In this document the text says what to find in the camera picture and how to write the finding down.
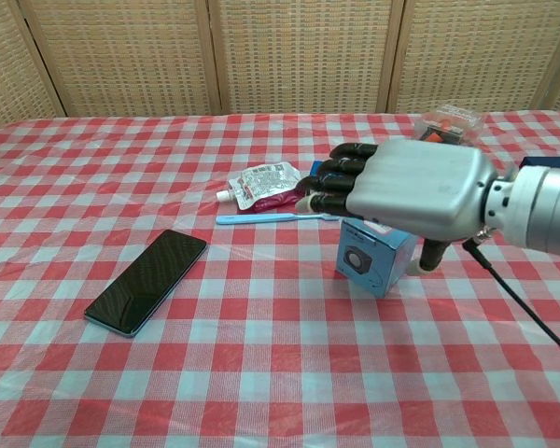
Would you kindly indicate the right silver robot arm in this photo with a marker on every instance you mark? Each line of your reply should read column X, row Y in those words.
column 541, row 210

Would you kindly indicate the small blue speaker box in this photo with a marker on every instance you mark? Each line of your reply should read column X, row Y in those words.
column 371, row 263

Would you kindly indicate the silver spouted food pouch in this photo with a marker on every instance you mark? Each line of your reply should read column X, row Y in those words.
column 261, row 182

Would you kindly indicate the long dark blue box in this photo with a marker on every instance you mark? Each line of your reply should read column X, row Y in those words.
column 550, row 162

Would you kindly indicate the red white checkered tablecloth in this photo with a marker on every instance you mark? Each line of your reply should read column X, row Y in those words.
column 261, row 364

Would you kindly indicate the black smartphone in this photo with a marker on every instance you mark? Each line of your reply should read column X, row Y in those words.
column 147, row 280

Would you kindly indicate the blue toothbrush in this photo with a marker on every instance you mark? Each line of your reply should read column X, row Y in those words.
column 256, row 218

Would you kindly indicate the clear red black snack pack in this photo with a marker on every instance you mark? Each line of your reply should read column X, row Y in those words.
column 448, row 122

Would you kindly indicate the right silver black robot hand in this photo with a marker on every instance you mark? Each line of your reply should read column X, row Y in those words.
column 420, row 186

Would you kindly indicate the blue toothpaste box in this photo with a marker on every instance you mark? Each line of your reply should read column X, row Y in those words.
column 316, row 168

